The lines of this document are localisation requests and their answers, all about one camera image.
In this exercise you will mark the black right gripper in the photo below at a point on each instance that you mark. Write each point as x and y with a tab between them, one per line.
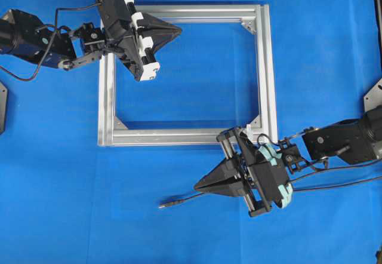
233	177

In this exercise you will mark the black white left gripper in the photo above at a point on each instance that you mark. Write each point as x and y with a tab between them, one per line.
151	34

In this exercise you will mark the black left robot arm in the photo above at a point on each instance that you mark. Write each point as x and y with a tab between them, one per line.
24	36

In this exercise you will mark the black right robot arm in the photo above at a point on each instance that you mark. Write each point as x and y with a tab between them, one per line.
355	141

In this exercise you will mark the blue table mat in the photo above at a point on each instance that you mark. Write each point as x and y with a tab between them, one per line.
65	199

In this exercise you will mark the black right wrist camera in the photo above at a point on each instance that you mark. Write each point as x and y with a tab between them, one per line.
270	171

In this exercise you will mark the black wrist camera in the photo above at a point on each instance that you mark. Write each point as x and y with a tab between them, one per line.
270	171
116	16

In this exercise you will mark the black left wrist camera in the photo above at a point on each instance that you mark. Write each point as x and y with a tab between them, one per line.
116	16

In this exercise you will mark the silver aluminium extrusion frame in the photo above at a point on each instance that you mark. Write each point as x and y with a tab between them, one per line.
255	18

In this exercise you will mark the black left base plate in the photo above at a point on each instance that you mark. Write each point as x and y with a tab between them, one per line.
3	106

